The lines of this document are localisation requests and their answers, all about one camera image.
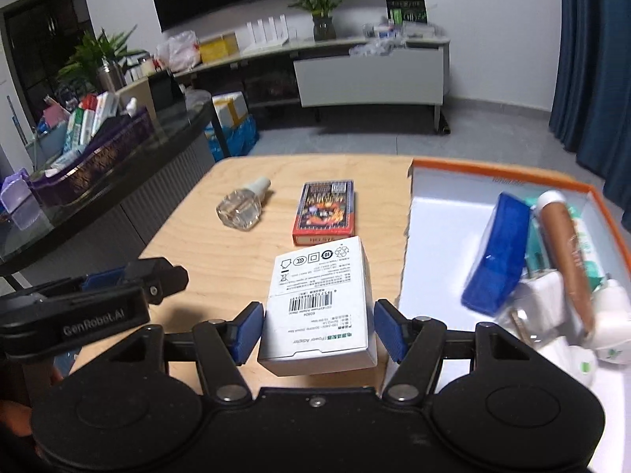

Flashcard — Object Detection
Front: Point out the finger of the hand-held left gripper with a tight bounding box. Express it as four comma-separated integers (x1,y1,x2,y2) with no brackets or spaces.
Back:
81,256,189,306

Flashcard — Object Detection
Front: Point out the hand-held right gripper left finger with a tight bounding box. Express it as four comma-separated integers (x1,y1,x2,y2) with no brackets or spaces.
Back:
106,302,267,405

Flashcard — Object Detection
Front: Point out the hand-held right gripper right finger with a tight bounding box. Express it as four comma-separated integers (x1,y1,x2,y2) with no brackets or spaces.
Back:
373,300,526,405

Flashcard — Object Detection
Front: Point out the white power adapter box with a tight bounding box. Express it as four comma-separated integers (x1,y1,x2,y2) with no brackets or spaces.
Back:
258,236,379,378

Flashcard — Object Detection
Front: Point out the orange rimmed white cardboard box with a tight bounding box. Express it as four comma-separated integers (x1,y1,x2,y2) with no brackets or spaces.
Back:
397,158,631,473

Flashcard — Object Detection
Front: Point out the blue plastic case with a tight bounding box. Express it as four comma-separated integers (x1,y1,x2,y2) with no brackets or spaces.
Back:
461,192,534,316

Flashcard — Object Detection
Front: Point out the dark glass top counter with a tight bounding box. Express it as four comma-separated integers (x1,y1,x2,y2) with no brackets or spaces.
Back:
0,89,218,301

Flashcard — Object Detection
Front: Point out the small purple plastic box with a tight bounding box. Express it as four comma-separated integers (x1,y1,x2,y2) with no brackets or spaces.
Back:
0,168,40,230

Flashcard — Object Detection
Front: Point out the purple patterned basket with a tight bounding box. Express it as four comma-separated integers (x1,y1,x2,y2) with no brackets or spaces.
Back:
28,107,155,209

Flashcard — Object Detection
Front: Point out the red playing card box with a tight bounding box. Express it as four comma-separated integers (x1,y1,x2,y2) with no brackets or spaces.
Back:
292,180,356,247

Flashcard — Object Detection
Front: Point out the white charger plug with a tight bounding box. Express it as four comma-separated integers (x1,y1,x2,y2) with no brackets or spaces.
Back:
513,271,570,336

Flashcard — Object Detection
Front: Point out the blue plastic bag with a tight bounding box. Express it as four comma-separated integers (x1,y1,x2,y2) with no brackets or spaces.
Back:
204,115,260,162

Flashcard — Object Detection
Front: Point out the row of white green cartons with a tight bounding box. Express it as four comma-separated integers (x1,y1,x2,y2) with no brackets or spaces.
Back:
48,93,122,171

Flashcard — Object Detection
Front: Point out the beige cardboard box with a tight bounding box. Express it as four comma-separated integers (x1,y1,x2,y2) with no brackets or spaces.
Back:
118,79,159,112

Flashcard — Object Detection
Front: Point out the white taped shipping box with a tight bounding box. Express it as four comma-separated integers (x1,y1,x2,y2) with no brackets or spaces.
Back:
212,91,250,130

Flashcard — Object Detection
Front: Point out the black open box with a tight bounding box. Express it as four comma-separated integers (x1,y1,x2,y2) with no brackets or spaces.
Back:
148,71,187,110

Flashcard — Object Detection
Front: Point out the brown tube with white cap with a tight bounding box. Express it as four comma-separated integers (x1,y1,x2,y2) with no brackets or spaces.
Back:
535,190,598,342

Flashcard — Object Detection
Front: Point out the white round lidded jar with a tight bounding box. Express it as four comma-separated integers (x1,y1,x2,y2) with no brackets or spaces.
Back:
566,345,600,387

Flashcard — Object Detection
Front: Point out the metal tumbler cup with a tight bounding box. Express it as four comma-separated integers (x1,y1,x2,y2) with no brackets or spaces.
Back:
96,61,127,95

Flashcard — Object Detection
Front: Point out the white plastic bottle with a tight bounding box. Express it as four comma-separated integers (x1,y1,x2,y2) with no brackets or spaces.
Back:
590,278,631,366

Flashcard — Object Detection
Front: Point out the white television cabinet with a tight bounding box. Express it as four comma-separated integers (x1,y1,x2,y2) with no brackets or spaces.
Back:
172,30,452,135

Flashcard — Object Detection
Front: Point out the white plastic bag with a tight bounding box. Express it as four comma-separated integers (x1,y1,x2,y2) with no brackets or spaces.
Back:
156,30,202,71

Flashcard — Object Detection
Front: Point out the leafy green potted plant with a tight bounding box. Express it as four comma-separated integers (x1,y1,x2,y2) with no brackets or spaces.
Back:
58,28,145,90

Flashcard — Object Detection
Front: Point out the yellow cardboard box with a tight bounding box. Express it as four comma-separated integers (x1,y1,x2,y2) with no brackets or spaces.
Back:
198,34,240,63

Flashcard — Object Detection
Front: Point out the dark wooden cabinet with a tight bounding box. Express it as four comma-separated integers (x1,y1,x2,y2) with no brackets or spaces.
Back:
0,0,95,135

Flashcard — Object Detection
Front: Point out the white panel board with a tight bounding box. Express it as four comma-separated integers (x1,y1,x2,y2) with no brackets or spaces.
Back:
293,49,445,108

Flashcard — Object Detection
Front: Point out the white antenna router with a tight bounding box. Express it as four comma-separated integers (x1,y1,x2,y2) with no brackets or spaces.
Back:
245,17,290,51

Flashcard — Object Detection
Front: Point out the clear crumpled plastic bag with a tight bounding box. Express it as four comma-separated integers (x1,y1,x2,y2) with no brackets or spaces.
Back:
349,41,396,58

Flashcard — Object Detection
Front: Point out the glass plant vase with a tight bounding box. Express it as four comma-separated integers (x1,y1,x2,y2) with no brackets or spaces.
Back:
312,16,337,41

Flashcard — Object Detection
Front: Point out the green and black box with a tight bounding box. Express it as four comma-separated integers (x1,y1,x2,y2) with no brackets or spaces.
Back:
385,0,428,25

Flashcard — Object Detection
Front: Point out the dark blue curtain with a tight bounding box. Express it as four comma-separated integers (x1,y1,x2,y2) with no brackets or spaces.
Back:
549,0,631,208

